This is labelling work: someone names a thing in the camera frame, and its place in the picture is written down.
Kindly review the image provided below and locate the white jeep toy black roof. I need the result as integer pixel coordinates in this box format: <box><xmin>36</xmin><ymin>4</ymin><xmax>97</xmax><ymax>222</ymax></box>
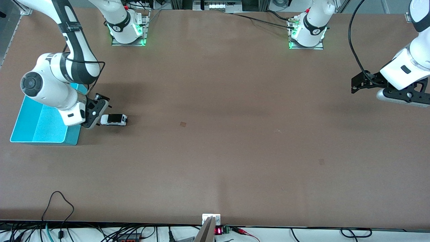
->
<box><xmin>100</xmin><ymin>114</ymin><xmax>128</xmax><ymax>127</ymax></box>

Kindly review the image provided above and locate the blue plastic bin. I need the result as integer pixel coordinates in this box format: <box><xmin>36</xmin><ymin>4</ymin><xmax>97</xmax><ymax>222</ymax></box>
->
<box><xmin>9</xmin><ymin>83</ymin><xmax>88</xmax><ymax>146</ymax></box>

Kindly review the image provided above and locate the grey metal side panel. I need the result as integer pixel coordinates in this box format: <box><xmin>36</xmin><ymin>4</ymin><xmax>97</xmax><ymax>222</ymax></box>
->
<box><xmin>0</xmin><ymin>0</ymin><xmax>21</xmax><ymax>69</ymax></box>

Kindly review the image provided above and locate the metal device with white lights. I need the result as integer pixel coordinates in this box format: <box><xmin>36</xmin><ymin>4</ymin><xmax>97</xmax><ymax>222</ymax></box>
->
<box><xmin>192</xmin><ymin>0</ymin><xmax>243</xmax><ymax>13</ymax></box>

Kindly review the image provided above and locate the grey metal bar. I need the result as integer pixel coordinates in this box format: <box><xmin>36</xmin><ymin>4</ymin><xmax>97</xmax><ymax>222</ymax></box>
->
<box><xmin>194</xmin><ymin>216</ymin><xmax>216</xmax><ymax>242</ymax></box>

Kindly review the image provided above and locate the red clip lead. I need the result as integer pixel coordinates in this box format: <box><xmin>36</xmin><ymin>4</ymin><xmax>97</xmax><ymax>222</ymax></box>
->
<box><xmin>232</xmin><ymin>227</ymin><xmax>261</xmax><ymax>242</ymax></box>

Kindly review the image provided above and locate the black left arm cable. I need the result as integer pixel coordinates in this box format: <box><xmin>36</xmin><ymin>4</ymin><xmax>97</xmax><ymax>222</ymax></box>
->
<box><xmin>348</xmin><ymin>0</ymin><xmax>377</xmax><ymax>83</ymax></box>

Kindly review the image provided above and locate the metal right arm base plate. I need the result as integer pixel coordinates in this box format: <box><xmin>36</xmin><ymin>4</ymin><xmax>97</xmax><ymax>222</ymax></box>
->
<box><xmin>112</xmin><ymin>9</ymin><xmax>151</xmax><ymax>46</ymax></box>

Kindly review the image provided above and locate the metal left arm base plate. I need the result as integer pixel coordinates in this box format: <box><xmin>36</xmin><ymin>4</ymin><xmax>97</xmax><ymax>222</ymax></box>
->
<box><xmin>288</xmin><ymin>17</ymin><xmax>325</xmax><ymax>50</ymax></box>

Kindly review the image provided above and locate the thin black looped cable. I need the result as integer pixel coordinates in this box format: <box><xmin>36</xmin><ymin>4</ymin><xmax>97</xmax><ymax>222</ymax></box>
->
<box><xmin>42</xmin><ymin>191</ymin><xmax>75</xmax><ymax>225</ymax></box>

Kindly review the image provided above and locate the short black base cable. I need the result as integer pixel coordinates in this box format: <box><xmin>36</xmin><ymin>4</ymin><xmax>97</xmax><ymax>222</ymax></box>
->
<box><xmin>265</xmin><ymin>10</ymin><xmax>296</xmax><ymax>23</ymax></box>

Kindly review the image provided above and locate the long black base cable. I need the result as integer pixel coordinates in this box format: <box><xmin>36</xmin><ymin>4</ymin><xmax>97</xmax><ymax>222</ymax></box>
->
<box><xmin>232</xmin><ymin>13</ymin><xmax>296</xmax><ymax>30</ymax></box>

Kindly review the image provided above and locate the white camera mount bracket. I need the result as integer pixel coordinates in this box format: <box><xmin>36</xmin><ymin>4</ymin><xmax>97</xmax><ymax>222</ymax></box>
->
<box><xmin>202</xmin><ymin>214</ymin><xmax>221</xmax><ymax>226</ymax></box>

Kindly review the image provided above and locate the black coiled cable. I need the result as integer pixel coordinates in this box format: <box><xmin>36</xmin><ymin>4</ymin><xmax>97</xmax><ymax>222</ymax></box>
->
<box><xmin>340</xmin><ymin>228</ymin><xmax>373</xmax><ymax>238</ymax></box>

